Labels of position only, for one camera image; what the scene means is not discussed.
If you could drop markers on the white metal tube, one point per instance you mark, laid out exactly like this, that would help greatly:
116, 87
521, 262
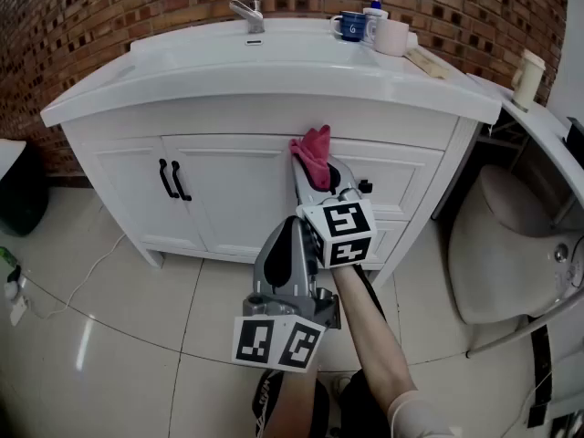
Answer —
511, 338

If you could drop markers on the person's black shorts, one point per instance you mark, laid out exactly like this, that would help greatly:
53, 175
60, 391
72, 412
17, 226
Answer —
365, 409

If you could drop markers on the small dark box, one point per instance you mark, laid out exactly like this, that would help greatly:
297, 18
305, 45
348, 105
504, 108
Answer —
537, 417

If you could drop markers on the pink cloth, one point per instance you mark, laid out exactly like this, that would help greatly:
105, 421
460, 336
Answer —
312, 153

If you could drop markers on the large black drawer knob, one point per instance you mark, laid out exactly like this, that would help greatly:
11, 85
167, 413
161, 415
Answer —
366, 186

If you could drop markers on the blue mug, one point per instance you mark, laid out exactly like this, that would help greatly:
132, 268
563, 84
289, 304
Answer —
352, 26

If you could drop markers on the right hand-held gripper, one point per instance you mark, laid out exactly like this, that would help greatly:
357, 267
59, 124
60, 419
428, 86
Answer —
347, 226

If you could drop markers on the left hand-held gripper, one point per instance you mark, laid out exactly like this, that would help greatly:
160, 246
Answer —
274, 345

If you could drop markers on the green bottle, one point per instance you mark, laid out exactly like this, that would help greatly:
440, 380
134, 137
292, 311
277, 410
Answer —
7, 256

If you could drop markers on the pale pink cup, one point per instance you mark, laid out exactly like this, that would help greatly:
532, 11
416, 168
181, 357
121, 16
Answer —
391, 38

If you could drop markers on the white power strip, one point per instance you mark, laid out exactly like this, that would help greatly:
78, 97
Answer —
19, 313

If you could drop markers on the chrome faucet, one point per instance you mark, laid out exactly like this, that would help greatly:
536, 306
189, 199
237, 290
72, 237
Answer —
255, 23

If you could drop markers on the white vanity cabinet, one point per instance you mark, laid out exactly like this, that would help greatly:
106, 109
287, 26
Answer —
228, 117

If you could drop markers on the beige wooden box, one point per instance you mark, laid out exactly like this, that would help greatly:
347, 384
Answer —
426, 63

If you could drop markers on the dark bin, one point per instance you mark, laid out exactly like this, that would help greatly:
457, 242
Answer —
23, 208

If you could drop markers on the white curved table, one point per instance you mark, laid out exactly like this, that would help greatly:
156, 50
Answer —
547, 126

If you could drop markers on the large white drawer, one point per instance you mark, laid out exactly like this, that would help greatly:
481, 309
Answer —
401, 176

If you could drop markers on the person's left forearm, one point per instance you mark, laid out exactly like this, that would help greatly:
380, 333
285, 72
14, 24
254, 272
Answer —
296, 404

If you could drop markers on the small white drawer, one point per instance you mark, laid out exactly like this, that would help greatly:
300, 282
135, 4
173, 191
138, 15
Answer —
392, 240

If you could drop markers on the white sink basin top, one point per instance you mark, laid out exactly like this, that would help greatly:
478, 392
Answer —
228, 62

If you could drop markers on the white cabinet door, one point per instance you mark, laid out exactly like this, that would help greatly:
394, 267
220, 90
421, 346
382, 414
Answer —
132, 208
242, 199

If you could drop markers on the beige toilet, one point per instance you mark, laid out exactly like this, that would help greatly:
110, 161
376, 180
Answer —
493, 253

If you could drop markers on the white pump soap bottle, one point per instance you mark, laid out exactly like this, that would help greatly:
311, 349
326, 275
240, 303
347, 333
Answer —
376, 14

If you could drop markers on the black box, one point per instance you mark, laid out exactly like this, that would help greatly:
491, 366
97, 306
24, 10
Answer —
576, 137

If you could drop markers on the person's right forearm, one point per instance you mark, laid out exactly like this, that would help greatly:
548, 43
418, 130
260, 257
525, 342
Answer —
374, 336

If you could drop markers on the cream lidded cup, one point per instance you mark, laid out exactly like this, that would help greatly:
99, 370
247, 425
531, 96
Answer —
529, 82

